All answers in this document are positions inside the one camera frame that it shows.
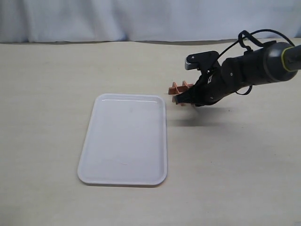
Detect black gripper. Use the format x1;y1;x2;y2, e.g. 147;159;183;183
176;57;252;106

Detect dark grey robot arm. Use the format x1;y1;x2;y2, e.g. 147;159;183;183
174;41;301;106

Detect white backdrop cloth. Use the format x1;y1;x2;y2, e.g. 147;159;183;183
0;0;301;42

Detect white plastic tray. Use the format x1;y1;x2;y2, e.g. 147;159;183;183
77;93;167;186

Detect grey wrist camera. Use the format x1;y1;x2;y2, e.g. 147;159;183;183
185;51;221;72

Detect black cable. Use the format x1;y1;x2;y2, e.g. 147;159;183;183
217;29;296;96

